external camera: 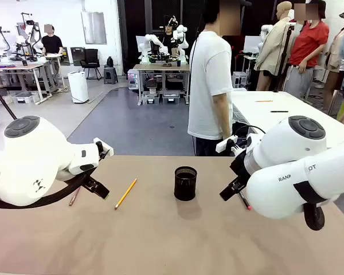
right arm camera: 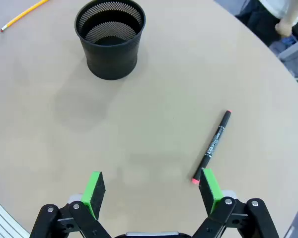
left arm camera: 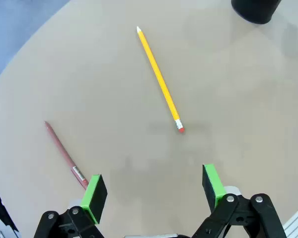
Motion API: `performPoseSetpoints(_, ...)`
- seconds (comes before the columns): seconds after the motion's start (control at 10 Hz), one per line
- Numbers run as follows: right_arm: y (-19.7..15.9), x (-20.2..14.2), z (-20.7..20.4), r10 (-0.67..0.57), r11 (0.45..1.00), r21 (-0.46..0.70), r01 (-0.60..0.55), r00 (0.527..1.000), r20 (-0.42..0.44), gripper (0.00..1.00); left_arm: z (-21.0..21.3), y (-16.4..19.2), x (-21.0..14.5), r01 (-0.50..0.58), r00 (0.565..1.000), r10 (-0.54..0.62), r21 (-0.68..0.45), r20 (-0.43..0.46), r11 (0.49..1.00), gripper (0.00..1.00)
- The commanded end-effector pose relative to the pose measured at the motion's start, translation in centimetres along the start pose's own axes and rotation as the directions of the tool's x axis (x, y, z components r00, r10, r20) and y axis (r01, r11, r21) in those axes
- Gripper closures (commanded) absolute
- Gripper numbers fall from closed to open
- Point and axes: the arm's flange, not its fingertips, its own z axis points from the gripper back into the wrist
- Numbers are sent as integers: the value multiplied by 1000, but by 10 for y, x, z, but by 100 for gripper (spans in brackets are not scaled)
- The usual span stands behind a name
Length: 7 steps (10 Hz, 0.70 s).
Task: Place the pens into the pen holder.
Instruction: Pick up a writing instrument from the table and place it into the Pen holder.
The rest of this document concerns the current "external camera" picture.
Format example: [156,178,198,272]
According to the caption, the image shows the grey storage bin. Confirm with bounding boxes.
[162,91,181,104]
[142,91,161,105]

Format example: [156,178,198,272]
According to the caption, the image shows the black stool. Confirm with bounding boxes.
[103,66,119,85]

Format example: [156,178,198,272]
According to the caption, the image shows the grey desk with equipment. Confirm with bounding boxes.
[0,54,67,104]

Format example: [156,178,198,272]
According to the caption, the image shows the black tripod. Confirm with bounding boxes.
[275,22,295,92]

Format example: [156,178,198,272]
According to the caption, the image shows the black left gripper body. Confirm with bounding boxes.
[95,142,111,162]

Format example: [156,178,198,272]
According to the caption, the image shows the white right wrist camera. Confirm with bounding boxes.
[216,135,238,152]

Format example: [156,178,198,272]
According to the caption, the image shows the thin black camera cable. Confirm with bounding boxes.
[233,125,266,138]

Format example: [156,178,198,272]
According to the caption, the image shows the white computer case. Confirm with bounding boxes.
[232,71,248,88]

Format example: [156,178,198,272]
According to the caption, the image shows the person in black shirt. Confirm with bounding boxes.
[41,24,64,55]

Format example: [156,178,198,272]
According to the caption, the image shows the person in red shirt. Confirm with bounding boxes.
[283,0,330,100]

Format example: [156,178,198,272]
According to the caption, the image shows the white air purifier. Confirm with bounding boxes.
[68,71,89,104]

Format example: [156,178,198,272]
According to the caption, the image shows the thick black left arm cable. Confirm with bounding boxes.
[0,171,95,209]

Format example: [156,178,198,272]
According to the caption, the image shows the brown background robot table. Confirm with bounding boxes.
[132,63,191,106]

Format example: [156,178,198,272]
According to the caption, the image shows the grey wall panel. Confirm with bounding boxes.
[80,11,107,45]

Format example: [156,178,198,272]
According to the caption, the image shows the white table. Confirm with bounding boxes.
[230,90,344,144]

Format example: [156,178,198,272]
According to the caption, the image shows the black office chair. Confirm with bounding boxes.
[80,48,103,81]

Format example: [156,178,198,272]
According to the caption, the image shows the person in white t-shirt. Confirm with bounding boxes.
[187,0,249,157]

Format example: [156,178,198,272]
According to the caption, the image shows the dark red pencil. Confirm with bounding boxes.
[69,186,81,206]

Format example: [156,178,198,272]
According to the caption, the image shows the computer case with lights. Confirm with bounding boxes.
[128,69,140,91]

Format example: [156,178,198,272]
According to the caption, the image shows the person's right forearm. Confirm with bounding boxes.
[212,93,233,134]

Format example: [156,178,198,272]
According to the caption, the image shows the white robot with red head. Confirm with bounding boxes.
[17,13,44,61]

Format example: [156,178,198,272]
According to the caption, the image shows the yellow pencil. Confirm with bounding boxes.
[114,178,138,211]

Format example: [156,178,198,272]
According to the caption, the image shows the black mesh pen holder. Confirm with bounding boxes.
[173,166,198,202]

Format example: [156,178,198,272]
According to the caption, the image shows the mannequin in beige jacket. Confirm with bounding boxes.
[253,1,295,91]

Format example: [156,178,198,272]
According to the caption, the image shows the clear plastic sheet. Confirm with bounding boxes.
[232,103,248,124]

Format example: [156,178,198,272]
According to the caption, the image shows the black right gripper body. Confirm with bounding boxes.
[230,149,252,184]

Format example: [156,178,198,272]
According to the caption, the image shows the black marker pink end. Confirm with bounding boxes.
[239,191,252,210]

